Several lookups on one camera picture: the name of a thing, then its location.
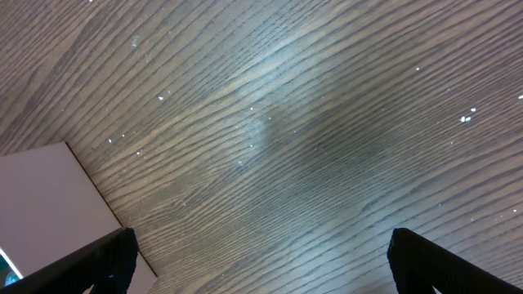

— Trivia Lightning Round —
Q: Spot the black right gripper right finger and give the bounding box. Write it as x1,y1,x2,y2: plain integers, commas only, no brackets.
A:
387,228,522,294

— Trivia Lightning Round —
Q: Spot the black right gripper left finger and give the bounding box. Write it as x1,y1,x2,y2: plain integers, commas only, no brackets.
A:
1,228,139,294

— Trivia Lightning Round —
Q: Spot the green white soap bar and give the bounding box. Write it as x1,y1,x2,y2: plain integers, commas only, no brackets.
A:
0,256,20,288

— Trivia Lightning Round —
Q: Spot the white open cardboard box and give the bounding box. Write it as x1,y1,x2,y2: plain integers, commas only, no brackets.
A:
1,142,157,293

